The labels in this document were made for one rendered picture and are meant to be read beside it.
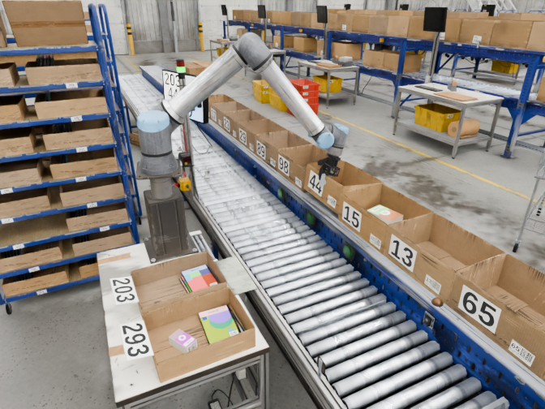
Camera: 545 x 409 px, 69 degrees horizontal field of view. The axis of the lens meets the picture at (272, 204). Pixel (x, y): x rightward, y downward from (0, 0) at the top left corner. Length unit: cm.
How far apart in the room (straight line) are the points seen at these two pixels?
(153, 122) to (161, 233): 59
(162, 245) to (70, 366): 105
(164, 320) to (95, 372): 106
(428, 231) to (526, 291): 51
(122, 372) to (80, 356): 124
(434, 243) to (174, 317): 130
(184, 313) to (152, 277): 32
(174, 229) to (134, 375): 81
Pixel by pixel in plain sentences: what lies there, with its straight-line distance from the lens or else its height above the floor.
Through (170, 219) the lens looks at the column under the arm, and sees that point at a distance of 213.
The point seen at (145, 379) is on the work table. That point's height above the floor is 75.
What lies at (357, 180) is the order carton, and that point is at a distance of 254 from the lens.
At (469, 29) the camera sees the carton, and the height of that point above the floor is 158.
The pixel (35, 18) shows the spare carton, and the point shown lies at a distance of 282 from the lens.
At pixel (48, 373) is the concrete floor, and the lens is 289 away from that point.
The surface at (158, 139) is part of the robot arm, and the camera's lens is 197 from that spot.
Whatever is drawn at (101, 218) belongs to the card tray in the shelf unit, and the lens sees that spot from 308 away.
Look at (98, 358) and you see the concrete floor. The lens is 285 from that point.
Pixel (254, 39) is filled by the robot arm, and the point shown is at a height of 182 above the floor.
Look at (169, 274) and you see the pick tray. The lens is 205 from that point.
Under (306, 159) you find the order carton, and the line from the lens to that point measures 295.
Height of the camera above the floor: 197
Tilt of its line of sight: 27 degrees down
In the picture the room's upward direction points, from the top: straight up
